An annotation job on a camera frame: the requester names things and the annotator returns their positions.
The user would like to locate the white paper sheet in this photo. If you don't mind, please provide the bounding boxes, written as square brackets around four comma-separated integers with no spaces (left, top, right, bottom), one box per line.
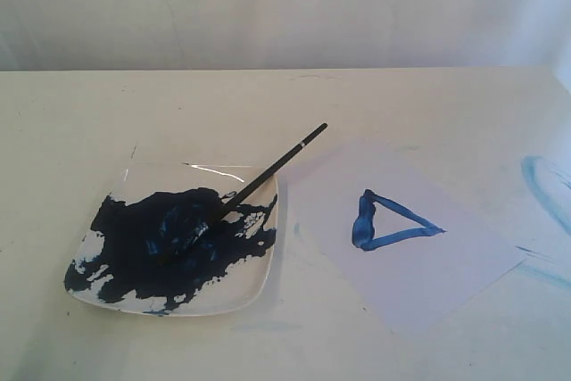
[285,144,524,333]

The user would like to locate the white plate with blue paint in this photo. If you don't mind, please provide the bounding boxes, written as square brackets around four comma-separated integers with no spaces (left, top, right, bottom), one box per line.
[63,162,278,317]

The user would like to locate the black paintbrush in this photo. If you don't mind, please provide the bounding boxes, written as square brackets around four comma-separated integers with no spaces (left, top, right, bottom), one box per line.
[156,121,329,266]

